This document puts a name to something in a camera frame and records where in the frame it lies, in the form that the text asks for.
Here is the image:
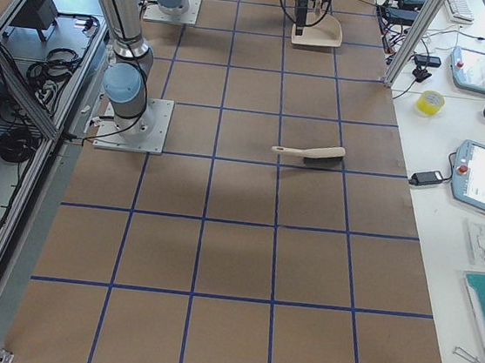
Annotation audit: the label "clear plastic package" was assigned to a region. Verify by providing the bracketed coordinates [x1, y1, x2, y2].
[464, 219, 485, 266]

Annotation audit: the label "black remote device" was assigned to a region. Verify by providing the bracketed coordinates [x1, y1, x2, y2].
[414, 54, 441, 68]

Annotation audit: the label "beige plastic dustpan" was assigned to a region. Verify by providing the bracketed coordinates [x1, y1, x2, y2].
[291, 0, 343, 48]

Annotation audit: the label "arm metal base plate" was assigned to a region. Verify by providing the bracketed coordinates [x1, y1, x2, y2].
[143, 0, 202, 26]
[92, 98, 174, 155]

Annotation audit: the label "beige hand brush black bristles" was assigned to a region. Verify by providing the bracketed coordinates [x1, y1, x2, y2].
[271, 145, 346, 168]

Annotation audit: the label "far teach pendant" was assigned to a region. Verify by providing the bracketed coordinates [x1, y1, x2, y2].
[450, 45, 485, 95]

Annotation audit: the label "aluminium frame post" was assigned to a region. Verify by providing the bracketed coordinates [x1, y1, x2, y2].
[383, 0, 445, 88]

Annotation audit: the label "black power adapter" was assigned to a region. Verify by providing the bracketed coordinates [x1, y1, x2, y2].
[408, 171, 444, 186]

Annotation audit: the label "yellow tape roll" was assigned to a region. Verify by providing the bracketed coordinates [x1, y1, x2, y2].
[415, 90, 446, 117]

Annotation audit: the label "white keyboard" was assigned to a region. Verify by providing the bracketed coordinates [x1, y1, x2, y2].
[444, 0, 475, 24]

